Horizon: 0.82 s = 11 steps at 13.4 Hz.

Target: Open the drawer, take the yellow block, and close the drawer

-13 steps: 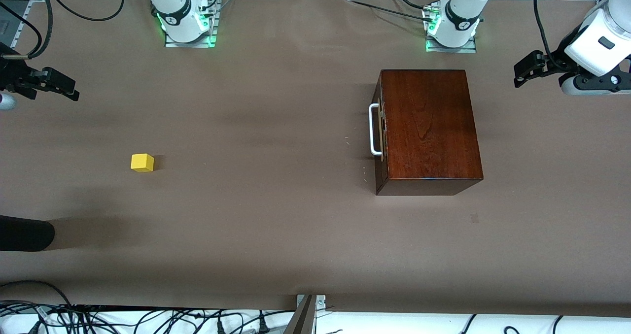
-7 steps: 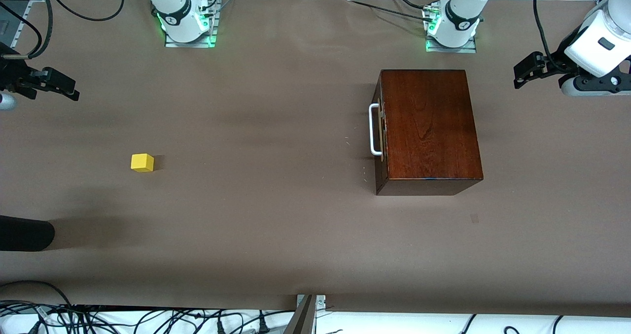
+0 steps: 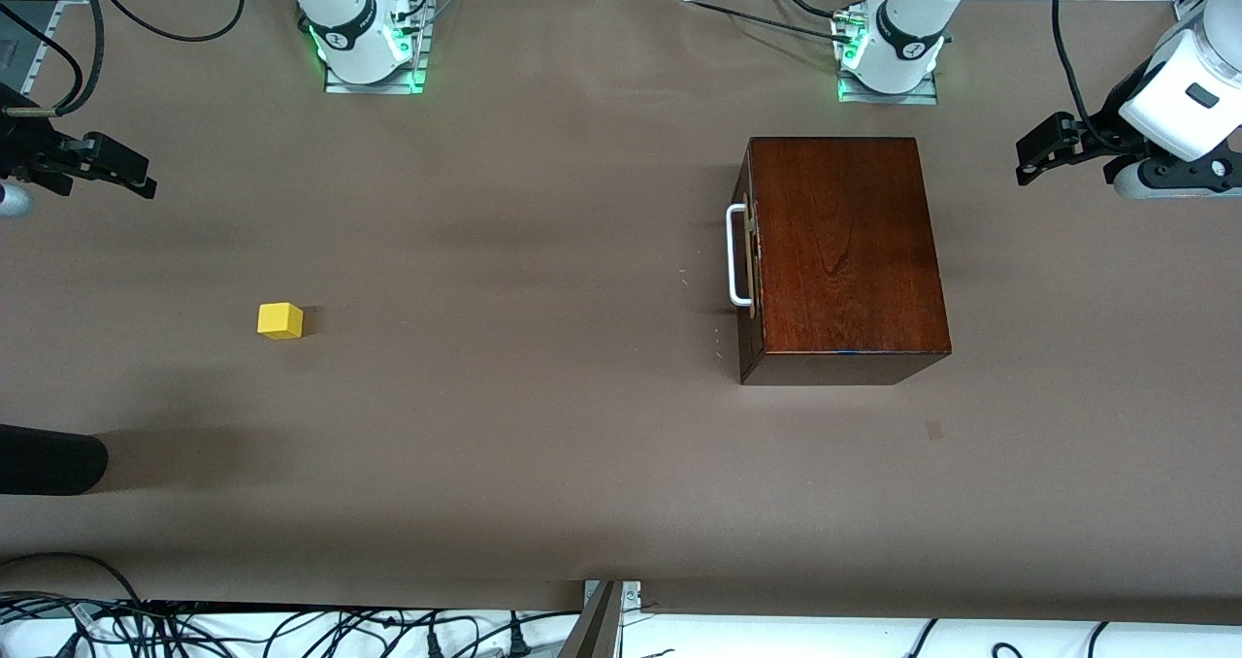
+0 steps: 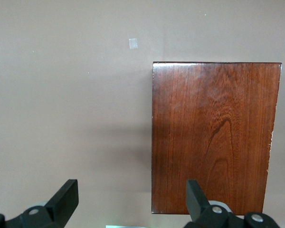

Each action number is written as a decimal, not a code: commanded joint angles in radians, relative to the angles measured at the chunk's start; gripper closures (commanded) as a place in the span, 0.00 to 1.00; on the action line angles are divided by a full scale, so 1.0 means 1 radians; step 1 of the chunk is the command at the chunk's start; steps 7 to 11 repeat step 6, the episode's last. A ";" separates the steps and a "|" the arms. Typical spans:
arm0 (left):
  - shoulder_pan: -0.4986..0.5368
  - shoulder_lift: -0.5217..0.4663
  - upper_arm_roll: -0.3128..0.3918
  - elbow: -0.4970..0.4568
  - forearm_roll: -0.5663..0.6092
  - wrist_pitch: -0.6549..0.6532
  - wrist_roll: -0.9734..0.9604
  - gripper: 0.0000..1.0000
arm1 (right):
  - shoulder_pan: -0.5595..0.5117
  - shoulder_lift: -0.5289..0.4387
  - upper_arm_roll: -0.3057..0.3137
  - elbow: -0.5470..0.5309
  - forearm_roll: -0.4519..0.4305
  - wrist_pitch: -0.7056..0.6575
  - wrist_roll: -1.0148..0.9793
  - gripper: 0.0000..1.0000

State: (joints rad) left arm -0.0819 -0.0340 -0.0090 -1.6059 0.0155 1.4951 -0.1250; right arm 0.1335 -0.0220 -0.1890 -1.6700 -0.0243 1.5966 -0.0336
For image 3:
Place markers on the black rounded cylinder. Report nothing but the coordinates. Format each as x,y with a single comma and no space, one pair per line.
49,459

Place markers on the yellow block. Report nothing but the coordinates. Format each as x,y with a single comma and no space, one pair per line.
279,320

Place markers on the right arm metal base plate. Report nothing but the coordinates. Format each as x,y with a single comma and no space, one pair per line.
374,88

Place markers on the brown paper table cover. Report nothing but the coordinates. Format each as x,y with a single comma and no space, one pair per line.
485,425

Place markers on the dark brown wooden cabinet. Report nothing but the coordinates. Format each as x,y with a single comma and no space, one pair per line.
844,241

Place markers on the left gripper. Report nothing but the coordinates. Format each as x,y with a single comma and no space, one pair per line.
1102,135

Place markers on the black plug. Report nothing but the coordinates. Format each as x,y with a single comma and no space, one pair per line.
519,644
435,646

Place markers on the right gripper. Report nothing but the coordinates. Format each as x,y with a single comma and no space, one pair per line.
27,149

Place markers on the perforated aluminium rail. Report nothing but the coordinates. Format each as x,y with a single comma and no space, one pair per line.
39,42

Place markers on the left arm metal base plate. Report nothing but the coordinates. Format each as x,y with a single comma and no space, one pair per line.
888,98

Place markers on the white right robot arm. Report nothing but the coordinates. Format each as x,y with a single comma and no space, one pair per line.
335,3

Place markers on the small aluminium corner bracket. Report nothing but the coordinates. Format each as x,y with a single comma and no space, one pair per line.
1186,8

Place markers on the silver metal bracket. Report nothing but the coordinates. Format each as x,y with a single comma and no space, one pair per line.
631,595

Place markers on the dark diagonal metal beam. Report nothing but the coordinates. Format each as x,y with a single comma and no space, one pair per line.
594,629

